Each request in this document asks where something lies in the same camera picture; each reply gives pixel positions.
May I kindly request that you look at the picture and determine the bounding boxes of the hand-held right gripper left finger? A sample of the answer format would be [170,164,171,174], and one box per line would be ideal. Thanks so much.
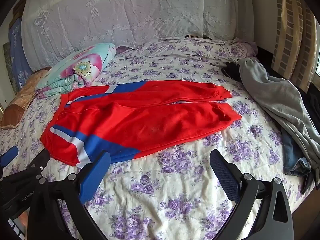
[37,151,112,240]

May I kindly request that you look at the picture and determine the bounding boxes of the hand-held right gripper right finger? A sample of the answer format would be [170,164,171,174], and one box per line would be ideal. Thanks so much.
[209,149,294,240]

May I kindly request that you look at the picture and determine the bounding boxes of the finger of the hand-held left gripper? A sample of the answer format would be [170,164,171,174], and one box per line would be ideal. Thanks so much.
[0,149,51,182]
[0,146,19,167]

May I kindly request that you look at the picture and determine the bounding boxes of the red pants with blue stripe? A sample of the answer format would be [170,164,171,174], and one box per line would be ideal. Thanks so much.
[40,80,242,167]

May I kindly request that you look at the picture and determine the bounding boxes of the purple floral bed sheet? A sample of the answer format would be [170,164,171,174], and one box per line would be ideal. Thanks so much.
[0,38,308,240]

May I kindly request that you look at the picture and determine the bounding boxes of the brown pillow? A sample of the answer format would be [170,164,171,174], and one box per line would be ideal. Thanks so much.
[0,69,50,130]

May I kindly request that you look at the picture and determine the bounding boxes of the blue jeans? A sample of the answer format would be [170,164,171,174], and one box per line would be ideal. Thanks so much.
[281,127,313,177]

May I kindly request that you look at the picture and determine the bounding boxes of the grey garment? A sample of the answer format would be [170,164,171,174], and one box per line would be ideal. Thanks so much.
[237,58,320,180]

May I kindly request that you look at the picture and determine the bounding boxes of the blue printed cloth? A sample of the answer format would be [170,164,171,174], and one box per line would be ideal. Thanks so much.
[7,17,33,90]

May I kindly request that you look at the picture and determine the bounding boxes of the folded floral quilt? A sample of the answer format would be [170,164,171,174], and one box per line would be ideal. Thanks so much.
[35,42,117,98]

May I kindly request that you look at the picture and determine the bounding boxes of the black glove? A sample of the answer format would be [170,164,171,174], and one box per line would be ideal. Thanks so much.
[220,60,242,82]

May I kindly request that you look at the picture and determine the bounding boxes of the dark cloth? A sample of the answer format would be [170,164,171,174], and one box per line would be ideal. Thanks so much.
[297,85,320,195]

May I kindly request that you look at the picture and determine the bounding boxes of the pale purple pillow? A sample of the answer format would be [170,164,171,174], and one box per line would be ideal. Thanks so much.
[220,38,258,58]

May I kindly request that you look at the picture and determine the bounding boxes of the beige brick pattern curtain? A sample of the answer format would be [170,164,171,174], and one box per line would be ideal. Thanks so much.
[271,0,318,93]

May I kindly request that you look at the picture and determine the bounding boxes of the white lace cloth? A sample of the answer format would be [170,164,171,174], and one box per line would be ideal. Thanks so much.
[20,0,253,68]

